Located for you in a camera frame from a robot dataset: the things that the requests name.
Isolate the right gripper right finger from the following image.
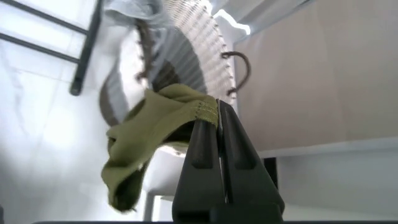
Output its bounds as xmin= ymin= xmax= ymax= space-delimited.
xmin=216 ymin=99 xmax=285 ymax=223

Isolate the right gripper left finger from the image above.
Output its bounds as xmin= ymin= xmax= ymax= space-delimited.
xmin=172 ymin=119 xmax=226 ymax=223

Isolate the green shirt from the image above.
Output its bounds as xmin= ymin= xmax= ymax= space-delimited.
xmin=101 ymin=83 xmax=220 ymax=213

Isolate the black clothes rack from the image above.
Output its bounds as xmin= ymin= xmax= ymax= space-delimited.
xmin=0 ymin=0 xmax=105 ymax=96

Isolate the white laundry basket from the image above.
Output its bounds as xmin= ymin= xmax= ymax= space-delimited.
xmin=98 ymin=0 xmax=252 ymax=158

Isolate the pale grey garment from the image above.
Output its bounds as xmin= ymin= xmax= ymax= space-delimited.
xmin=104 ymin=0 xmax=170 ymax=29

